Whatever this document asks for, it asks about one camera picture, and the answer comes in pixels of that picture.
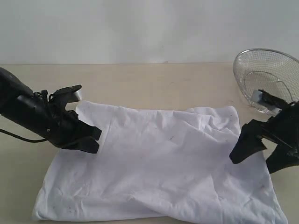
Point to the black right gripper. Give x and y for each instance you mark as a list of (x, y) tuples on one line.
[(282, 129)]

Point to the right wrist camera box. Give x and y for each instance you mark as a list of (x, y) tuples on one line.
[(273, 104)]

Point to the metal wire mesh basket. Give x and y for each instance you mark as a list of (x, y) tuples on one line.
[(270, 70)]

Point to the white t-shirt red print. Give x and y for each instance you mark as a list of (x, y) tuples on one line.
[(154, 163)]

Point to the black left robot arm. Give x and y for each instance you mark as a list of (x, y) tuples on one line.
[(45, 114)]

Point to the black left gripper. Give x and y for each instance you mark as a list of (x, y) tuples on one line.
[(64, 130)]

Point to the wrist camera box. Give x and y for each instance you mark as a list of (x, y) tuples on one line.
[(273, 104), (62, 97)]

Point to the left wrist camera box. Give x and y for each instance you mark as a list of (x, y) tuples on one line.
[(62, 97)]

